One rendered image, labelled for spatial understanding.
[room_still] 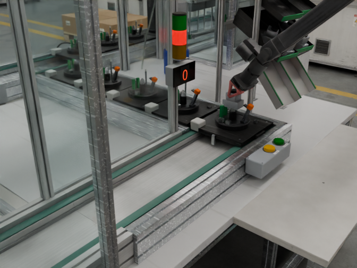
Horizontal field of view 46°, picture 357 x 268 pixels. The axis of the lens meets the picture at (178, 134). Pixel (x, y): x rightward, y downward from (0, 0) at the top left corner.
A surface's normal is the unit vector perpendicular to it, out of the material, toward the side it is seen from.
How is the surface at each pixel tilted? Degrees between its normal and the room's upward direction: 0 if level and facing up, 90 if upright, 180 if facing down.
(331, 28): 90
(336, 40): 90
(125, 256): 90
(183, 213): 90
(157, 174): 0
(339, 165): 0
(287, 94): 45
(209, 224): 0
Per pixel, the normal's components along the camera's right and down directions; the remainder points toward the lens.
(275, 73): 0.46, -0.40
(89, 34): 0.77, 0.29
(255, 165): -0.64, 0.34
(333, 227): 0.00, -0.90
